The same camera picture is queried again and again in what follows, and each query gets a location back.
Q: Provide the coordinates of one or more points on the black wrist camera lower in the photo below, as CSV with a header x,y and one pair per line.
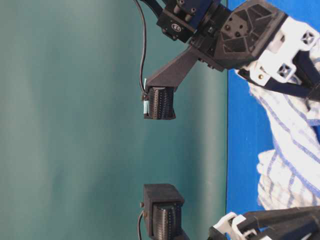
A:
x,y
162,212

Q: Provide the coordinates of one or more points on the black gripper upper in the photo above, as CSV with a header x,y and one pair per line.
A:
x,y
264,45

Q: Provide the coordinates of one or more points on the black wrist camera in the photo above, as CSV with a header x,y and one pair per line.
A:
x,y
162,85
162,212

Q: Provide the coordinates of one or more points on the black gripper lower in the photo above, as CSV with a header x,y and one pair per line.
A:
x,y
298,223

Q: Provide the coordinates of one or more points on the black wrist camera upper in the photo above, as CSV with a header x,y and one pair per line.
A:
x,y
162,85

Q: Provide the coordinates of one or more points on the white blue-striped towel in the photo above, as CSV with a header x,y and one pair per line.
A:
x,y
287,150

